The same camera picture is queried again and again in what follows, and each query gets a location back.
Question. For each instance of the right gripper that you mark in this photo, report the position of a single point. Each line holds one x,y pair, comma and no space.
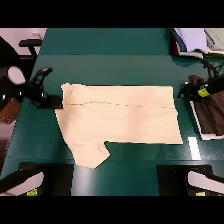
189,91

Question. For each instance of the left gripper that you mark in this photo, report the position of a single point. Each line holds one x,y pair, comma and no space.
52,101

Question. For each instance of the peach shirt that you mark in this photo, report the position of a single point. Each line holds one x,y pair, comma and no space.
126,116

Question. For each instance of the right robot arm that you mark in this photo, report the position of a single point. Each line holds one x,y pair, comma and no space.
214,85

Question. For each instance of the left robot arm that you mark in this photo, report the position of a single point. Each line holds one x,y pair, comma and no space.
16,75

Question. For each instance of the brown garment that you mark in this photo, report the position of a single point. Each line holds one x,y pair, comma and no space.
213,114

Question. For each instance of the white garment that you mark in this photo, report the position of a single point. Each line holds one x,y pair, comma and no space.
209,136

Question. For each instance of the lavender garment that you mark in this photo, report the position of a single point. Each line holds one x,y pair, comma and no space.
192,38

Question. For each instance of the grey garment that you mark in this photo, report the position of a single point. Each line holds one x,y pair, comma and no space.
215,37

